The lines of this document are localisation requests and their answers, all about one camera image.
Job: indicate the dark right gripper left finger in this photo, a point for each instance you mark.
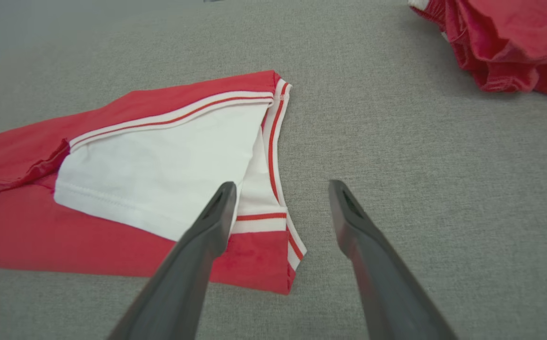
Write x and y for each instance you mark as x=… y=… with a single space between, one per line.
x=179 y=293

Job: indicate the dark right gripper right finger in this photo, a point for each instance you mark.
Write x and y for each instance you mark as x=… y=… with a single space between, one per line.
x=386 y=293

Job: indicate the red shirt with white sleeves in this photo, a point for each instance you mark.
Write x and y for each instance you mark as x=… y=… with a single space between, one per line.
x=136 y=165

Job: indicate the red shorts with white stripes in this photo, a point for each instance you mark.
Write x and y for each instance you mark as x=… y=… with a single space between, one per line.
x=504 y=42

